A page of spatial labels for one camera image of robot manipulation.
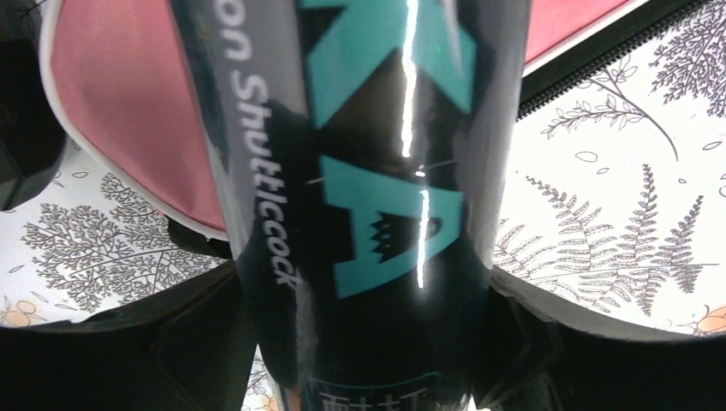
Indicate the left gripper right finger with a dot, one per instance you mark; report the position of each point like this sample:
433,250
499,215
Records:
542,352

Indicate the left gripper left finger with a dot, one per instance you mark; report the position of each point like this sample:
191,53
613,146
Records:
189,347

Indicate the black shuttlecock tube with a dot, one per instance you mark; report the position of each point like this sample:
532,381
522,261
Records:
358,149

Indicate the pink racket cover bag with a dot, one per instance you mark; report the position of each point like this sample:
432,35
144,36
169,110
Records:
113,75

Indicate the floral patterned table mat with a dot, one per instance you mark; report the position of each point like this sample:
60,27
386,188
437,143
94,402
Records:
613,199

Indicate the black poker chip case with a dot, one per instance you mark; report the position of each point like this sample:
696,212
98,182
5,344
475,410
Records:
32,140

